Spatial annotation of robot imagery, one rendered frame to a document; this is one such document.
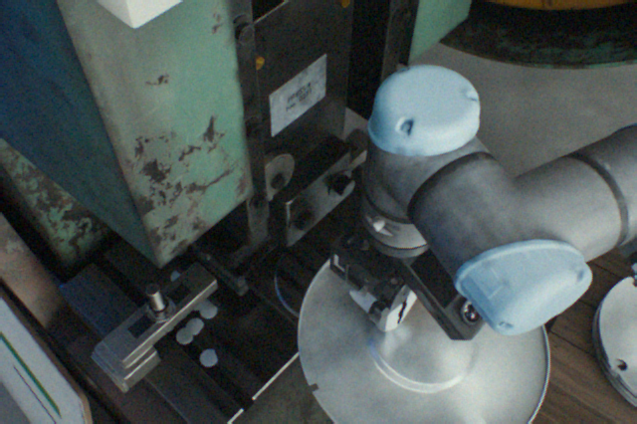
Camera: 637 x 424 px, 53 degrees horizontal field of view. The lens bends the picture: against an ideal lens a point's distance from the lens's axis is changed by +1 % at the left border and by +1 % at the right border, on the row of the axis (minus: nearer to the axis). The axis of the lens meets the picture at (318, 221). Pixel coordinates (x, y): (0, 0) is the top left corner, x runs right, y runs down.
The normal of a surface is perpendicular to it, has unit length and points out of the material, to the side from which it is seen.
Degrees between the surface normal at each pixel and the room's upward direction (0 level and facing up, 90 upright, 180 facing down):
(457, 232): 52
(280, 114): 90
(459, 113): 1
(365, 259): 1
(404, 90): 1
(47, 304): 74
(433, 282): 32
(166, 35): 90
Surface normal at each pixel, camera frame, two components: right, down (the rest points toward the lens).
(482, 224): -0.43, -0.30
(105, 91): 0.74, 0.57
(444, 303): 0.39, -0.15
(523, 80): 0.02, -0.55
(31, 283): 0.71, 0.39
